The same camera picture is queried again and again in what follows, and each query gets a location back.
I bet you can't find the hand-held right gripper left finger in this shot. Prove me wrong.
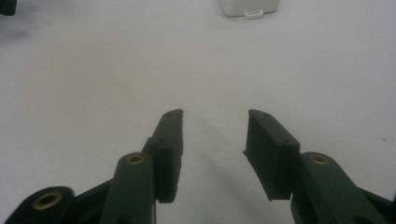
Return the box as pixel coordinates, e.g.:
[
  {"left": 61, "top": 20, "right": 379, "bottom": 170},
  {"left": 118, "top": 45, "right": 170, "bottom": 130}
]
[{"left": 99, "top": 108, "right": 185, "bottom": 224}]

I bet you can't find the black object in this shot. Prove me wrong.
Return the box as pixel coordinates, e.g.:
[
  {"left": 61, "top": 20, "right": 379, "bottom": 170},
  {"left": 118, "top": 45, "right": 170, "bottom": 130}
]
[{"left": 0, "top": 0, "right": 18, "bottom": 17}]

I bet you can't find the white plastic box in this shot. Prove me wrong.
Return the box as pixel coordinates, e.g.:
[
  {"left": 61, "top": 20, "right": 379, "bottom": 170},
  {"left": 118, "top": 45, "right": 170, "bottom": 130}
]
[{"left": 219, "top": 0, "right": 280, "bottom": 21}]

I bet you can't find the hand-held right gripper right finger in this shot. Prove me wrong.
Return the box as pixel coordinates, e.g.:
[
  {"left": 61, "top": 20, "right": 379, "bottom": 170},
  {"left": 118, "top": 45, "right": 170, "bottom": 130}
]
[{"left": 242, "top": 108, "right": 390, "bottom": 224}]

